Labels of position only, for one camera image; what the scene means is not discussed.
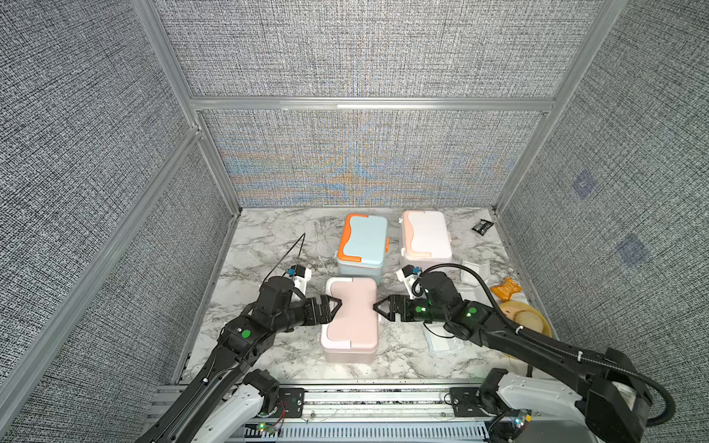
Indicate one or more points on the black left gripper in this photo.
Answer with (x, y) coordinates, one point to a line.
(325, 316)

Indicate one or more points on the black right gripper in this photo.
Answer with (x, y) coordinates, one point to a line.
(392, 303)

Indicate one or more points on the pink white medicine box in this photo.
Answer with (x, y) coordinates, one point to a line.
(353, 335)

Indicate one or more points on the blue orange medicine box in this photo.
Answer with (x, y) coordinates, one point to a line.
(363, 247)

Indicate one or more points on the white pink medicine chest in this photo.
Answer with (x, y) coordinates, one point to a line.
(425, 239)

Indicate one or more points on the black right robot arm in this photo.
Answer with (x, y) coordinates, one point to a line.
(604, 392)

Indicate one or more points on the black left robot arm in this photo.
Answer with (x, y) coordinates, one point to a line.
(280, 307)

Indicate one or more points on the black foil sachet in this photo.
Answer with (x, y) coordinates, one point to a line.
(482, 227)

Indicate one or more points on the orange plastic toy piece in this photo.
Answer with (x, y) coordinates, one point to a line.
(506, 290)

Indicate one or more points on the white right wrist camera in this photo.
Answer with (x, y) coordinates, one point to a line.
(409, 276)

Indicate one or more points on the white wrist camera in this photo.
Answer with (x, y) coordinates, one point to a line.
(409, 276)
(300, 276)

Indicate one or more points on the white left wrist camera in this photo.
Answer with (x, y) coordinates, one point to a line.
(300, 276)

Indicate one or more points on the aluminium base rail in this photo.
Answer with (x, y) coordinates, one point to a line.
(378, 411)

